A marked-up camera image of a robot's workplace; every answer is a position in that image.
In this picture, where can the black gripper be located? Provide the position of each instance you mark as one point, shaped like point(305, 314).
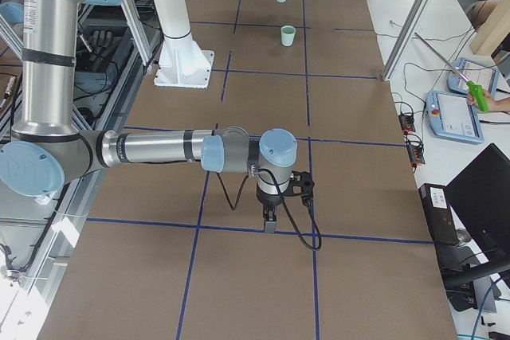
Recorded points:
point(266, 199)

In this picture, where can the person hand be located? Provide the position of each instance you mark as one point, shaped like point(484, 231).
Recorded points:
point(491, 103)

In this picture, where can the mint green cup on table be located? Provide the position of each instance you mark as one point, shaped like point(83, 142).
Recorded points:
point(287, 35)

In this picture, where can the lower orange black adapter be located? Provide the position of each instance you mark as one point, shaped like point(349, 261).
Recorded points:
point(416, 155)

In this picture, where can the black desktop computer box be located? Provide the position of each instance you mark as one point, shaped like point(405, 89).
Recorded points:
point(439, 217)

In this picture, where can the near teach pendant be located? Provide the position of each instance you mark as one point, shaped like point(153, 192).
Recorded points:
point(451, 117)

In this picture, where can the teach pendant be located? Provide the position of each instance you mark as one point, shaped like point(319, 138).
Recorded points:
point(451, 117)
point(483, 74)

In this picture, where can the black monitor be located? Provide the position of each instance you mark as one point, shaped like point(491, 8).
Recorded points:
point(479, 195)

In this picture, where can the wooden beam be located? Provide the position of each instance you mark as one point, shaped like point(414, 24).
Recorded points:
point(490, 19)

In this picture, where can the far teach pendant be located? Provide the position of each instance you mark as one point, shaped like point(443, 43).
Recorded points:
point(483, 74)

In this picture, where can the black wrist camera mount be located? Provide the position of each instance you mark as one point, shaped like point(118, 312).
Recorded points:
point(300, 185)

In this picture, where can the white camera stand column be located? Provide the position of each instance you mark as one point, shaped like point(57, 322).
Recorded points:
point(182, 63)

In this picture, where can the aluminium frame post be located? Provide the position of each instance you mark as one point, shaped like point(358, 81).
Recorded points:
point(404, 37)

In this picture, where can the green handled grabber stick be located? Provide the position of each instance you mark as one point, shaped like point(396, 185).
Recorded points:
point(475, 89)

